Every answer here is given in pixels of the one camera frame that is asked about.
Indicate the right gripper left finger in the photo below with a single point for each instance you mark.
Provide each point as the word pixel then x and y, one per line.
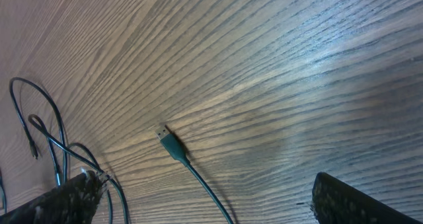
pixel 76 201

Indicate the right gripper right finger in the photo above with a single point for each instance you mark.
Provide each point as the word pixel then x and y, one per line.
pixel 335 202

